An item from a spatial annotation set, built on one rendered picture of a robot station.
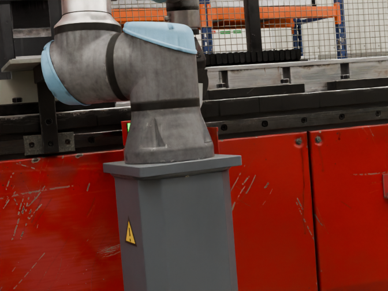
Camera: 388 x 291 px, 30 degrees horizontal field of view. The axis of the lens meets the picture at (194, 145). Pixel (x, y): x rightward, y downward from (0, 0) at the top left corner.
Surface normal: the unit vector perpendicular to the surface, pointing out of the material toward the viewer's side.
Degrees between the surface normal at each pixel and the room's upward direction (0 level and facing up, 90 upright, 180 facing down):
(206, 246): 90
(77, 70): 92
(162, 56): 90
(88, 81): 111
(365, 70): 90
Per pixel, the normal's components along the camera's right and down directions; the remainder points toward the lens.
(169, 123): 0.09, -0.26
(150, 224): -0.32, 0.07
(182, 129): 0.40, -0.29
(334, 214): 0.33, 0.02
